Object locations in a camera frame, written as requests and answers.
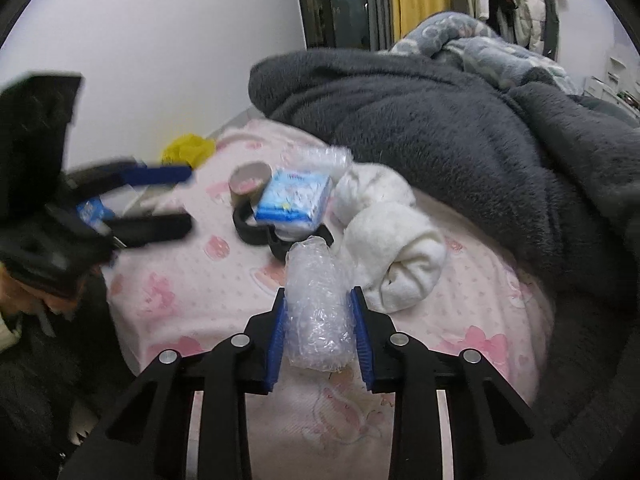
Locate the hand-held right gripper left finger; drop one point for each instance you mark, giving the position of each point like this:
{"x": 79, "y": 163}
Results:
{"x": 277, "y": 342}

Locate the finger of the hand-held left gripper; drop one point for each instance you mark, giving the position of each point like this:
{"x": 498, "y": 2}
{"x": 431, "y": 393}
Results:
{"x": 155, "y": 229}
{"x": 155, "y": 176}

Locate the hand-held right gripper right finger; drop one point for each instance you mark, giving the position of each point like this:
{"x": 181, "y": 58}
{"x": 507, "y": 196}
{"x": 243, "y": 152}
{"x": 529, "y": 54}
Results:
{"x": 361, "y": 342}

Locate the clear bubble wrap roll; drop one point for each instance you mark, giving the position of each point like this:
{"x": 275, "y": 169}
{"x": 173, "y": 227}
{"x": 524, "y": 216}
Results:
{"x": 317, "y": 310}

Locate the blue tissue packet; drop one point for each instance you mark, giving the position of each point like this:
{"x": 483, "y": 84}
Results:
{"x": 295, "y": 197}

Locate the yellow plastic bag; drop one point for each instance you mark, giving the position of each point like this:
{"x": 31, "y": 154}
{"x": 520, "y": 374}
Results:
{"x": 187, "y": 150}

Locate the pink printed bed sheet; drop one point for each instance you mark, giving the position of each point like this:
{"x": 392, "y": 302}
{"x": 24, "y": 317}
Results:
{"x": 200, "y": 285}

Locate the white fleece cloth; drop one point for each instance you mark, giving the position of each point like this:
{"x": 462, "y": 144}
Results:
{"x": 395, "y": 245}

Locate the clear plastic bag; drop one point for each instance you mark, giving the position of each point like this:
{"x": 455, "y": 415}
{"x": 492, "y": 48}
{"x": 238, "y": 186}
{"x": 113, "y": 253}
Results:
{"x": 330, "y": 160}

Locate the dark cloth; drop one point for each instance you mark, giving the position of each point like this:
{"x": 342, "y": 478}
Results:
{"x": 45, "y": 385}

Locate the dark grey fleece blanket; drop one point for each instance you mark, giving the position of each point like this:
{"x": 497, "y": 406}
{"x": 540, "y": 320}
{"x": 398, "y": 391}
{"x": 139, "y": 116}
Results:
{"x": 425, "y": 150}

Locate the grey curtain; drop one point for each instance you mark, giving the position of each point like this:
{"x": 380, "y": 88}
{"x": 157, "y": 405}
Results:
{"x": 378, "y": 0}

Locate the blue patterned blanket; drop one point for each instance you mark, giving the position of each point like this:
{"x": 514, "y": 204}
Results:
{"x": 450, "y": 35}

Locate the white cabinet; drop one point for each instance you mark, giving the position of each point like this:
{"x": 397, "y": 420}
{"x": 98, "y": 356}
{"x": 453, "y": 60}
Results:
{"x": 612, "y": 70}

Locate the white puffer coat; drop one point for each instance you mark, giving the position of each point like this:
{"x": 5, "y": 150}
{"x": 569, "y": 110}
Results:
{"x": 527, "y": 10}

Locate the dark door frame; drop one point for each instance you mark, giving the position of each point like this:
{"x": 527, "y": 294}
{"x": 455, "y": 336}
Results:
{"x": 325, "y": 0}

